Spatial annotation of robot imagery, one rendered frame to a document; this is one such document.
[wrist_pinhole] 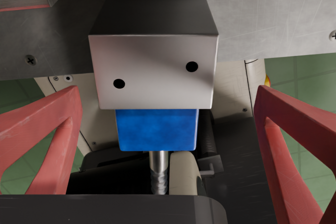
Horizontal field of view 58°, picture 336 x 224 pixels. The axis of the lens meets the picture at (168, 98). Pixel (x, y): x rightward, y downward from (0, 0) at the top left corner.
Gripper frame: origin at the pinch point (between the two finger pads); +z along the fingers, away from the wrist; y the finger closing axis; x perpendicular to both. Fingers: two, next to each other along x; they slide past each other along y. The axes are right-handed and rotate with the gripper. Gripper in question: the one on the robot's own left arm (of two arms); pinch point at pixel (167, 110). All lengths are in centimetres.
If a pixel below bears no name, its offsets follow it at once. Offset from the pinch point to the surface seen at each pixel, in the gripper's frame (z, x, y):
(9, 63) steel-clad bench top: 6.2, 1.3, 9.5
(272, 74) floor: 87, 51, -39
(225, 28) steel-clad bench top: 6.3, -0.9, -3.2
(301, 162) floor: 87, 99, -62
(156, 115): 2.2, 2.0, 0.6
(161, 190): 3.1, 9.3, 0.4
